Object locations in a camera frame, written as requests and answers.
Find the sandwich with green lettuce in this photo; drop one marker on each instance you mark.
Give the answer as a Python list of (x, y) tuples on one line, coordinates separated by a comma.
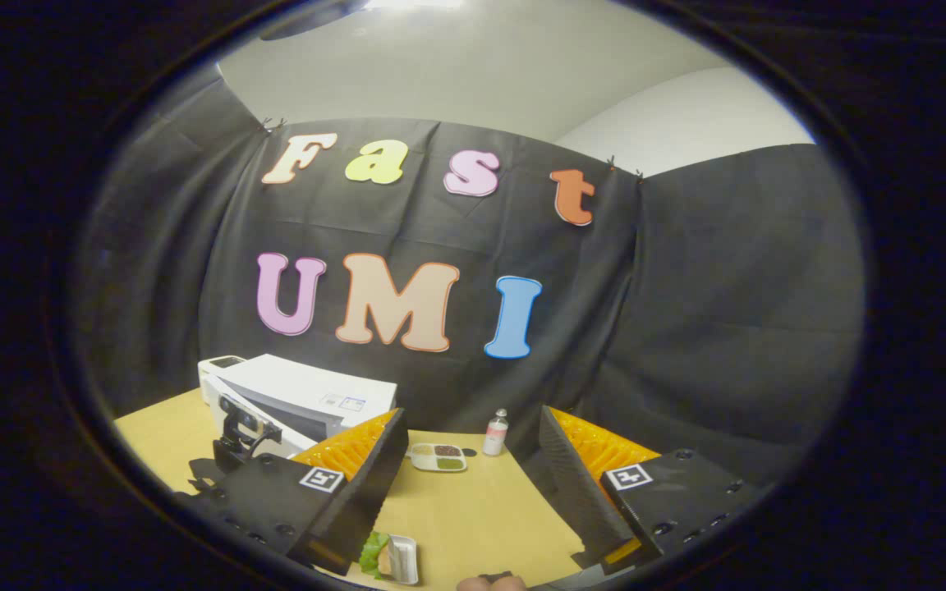
[(374, 556)]

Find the black backdrop cloth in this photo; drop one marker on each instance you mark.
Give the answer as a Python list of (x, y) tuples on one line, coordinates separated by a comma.
[(686, 328)]

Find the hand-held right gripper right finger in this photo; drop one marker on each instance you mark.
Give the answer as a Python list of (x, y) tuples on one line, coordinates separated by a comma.
[(571, 484)]

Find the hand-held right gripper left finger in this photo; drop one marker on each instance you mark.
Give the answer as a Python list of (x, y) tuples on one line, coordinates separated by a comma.
[(374, 492)]

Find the white sandwich plate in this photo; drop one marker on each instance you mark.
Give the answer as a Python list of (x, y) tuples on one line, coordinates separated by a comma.
[(406, 558)]

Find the white microwave oven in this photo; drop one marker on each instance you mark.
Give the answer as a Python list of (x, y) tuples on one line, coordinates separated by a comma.
[(300, 386)]

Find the white three-compartment food tray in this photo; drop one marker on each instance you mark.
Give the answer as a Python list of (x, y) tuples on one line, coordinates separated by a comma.
[(438, 456)]

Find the small clear bottle red label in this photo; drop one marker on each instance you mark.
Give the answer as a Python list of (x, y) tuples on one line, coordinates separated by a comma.
[(495, 432)]

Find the ceiling light panel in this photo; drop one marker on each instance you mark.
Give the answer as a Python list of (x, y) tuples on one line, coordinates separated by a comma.
[(411, 4)]

